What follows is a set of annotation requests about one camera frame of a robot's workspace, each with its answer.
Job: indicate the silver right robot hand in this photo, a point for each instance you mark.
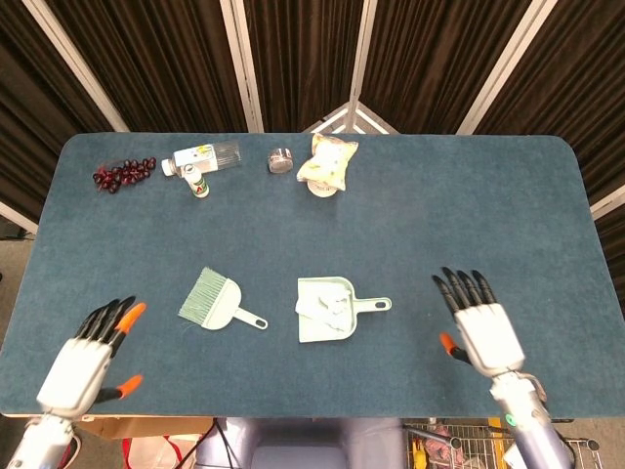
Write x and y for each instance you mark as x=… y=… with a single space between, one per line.
x=488 y=337

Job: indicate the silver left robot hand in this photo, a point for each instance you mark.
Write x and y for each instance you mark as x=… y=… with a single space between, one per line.
x=73 y=371

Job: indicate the white paper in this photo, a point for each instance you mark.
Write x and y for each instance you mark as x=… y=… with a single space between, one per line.
x=332 y=308

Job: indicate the light green hand broom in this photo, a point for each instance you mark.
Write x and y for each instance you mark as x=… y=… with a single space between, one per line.
x=220 y=303

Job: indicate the light green plastic dustpan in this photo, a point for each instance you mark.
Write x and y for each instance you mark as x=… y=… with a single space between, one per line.
x=322 y=332

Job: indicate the lilac left robot arm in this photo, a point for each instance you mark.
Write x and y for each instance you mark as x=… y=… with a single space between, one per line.
x=39 y=439

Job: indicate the brown cardboard box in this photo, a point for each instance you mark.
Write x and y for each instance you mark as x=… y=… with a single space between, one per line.
x=146 y=426

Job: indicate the red and white bag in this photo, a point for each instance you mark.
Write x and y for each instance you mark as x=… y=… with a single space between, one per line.
x=166 y=452

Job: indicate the dark red grape bunch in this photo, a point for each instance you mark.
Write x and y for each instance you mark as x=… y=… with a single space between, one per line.
x=122 y=173

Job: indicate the blue felt table cover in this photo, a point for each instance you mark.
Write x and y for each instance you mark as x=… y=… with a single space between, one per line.
x=312 y=229

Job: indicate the lilac robot torso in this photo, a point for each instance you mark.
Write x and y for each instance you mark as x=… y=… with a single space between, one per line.
x=303 y=444

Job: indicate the white paper cup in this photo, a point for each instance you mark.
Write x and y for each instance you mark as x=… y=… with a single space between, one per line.
x=322 y=190

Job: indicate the small white green-label bottle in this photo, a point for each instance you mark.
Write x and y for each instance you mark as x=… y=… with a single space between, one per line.
x=197 y=184

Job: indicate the yellow snack bag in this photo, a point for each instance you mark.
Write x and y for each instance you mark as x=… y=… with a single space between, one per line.
x=327 y=161

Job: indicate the clear plastic water bottle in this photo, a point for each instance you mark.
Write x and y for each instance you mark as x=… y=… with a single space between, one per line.
x=205 y=156

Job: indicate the dark curtain screen panel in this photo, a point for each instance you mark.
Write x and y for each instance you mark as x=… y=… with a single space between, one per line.
x=303 y=58
x=29 y=122
x=429 y=63
x=586 y=98
x=156 y=63

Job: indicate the white screen base foot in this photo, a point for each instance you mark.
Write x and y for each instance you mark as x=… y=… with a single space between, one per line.
x=354 y=115

